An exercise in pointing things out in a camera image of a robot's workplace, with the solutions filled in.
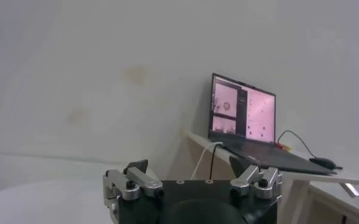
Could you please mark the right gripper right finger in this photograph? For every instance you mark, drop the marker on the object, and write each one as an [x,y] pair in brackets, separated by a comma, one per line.
[246,179]

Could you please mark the red yellow small plug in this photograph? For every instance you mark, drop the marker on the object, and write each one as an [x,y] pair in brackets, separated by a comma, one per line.
[284,147]

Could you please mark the white round plate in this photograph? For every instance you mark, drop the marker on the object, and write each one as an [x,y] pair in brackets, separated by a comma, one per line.
[45,207]

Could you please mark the dark open laptop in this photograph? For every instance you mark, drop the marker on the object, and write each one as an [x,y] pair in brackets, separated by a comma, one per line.
[258,115]

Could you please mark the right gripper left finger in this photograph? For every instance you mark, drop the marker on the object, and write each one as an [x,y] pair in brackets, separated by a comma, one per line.
[142,181]

